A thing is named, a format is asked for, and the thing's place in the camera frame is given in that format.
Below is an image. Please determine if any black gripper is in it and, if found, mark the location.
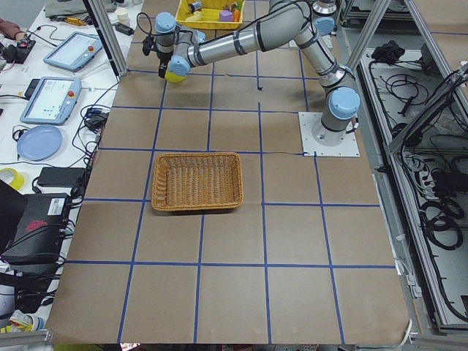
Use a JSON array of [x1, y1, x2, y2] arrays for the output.
[[157, 52, 170, 78]]

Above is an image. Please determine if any yellow clear tape roll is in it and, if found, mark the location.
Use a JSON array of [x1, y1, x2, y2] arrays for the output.
[[165, 70, 186, 83]]

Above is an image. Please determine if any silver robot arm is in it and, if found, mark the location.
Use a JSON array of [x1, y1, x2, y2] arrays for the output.
[[143, 1, 361, 133]]

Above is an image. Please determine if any yellow tape roll on desk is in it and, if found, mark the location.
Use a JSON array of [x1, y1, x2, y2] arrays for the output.
[[0, 167, 25, 191]]

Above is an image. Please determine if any pale banana slice toy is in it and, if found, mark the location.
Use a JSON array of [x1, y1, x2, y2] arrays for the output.
[[186, 11, 203, 22]]

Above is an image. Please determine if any yellow plastic basket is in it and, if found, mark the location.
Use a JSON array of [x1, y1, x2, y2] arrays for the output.
[[175, 0, 245, 30]]

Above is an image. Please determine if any purple block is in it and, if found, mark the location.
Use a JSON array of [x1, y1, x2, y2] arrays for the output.
[[219, 10, 233, 22]]

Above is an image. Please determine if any upper blue teach pendant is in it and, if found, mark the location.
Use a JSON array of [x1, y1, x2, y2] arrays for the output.
[[43, 31, 103, 72]]

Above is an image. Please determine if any blue teach pendant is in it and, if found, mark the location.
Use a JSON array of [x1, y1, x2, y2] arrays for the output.
[[43, 31, 103, 72], [20, 77, 82, 125]]

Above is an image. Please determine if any orange toy carrot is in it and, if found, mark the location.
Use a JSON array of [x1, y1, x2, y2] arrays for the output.
[[233, 10, 241, 22]]

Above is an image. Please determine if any brown toy animal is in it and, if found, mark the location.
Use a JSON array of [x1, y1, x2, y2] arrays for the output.
[[223, 2, 238, 12]]

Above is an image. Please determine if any lower blue teach pendant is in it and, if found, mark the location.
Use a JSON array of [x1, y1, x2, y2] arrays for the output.
[[20, 77, 82, 125]]

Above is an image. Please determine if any brown wicker basket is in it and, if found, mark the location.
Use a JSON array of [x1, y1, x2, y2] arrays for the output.
[[151, 152, 244, 211]]

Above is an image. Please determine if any blue plate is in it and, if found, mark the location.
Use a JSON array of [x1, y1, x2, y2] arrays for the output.
[[17, 125, 63, 161]]

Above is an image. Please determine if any black power adapter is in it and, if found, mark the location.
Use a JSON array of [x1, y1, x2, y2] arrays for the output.
[[37, 167, 85, 188]]

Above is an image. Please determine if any black mini computer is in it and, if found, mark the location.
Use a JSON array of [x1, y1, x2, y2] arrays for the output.
[[1, 193, 71, 265]]

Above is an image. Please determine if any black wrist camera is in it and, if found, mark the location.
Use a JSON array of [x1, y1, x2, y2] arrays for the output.
[[142, 35, 153, 56]]

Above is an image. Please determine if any aluminium frame post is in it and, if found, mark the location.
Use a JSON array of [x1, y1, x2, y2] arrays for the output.
[[83, 0, 128, 77]]

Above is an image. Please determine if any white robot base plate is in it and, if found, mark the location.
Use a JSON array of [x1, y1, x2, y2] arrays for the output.
[[298, 112, 361, 157]]

